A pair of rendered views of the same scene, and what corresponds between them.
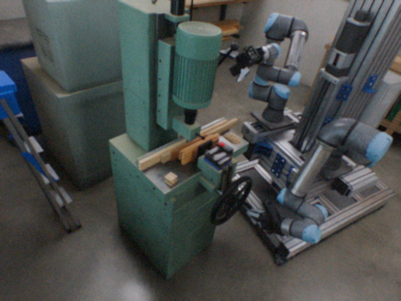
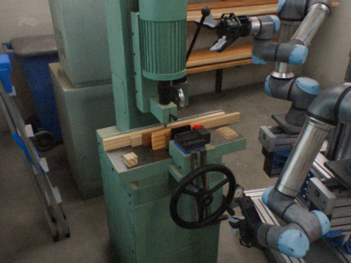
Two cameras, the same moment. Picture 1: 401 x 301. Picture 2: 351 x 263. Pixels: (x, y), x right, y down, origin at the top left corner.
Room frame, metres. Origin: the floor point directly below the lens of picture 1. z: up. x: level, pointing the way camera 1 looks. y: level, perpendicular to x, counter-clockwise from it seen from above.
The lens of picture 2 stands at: (-0.07, -0.47, 1.62)
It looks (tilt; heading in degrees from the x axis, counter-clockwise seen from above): 28 degrees down; 23
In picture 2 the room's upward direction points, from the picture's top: straight up
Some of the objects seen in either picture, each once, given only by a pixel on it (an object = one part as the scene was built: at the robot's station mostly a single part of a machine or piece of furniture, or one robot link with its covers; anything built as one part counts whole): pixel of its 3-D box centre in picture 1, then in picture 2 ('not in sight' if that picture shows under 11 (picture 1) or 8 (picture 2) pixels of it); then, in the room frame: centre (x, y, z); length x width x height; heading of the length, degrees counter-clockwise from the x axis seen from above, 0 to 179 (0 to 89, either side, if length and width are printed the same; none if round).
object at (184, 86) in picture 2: not in sight; (177, 93); (1.33, 0.11, 1.02); 0.09 x 0.07 x 0.12; 140
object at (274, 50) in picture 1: (268, 53); (264, 26); (1.37, -0.26, 1.36); 0.11 x 0.08 x 0.09; 140
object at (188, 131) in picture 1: (186, 127); (163, 110); (1.11, 0.09, 1.03); 0.14 x 0.07 x 0.09; 50
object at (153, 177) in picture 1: (203, 163); (181, 153); (1.04, -0.03, 0.87); 0.61 x 0.30 x 0.06; 140
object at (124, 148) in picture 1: (169, 157); (155, 152); (1.17, 0.17, 0.76); 0.57 x 0.45 x 0.09; 50
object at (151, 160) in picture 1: (187, 141); (168, 129); (1.12, 0.07, 0.93); 0.60 x 0.02 x 0.05; 140
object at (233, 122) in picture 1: (203, 138); (188, 128); (1.18, 0.00, 0.92); 0.56 x 0.02 x 0.04; 140
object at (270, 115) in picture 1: (274, 111); (301, 112); (1.68, -0.46, 0.87); 0.15 x 0.15 x 0.10
